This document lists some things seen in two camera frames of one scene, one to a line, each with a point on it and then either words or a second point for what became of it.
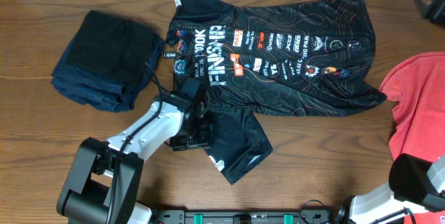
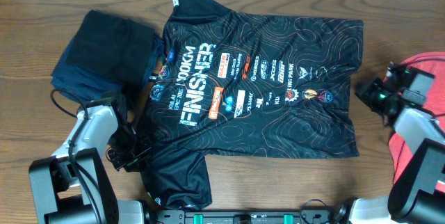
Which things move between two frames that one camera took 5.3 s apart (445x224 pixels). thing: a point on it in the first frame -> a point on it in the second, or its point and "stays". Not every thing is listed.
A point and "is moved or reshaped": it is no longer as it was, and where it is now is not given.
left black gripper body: [198, 137] -> [127, 151]
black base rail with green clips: [181, 216] stays
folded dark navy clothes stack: [103, 63] stays
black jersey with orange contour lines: [304, 60] is moved or reshaped
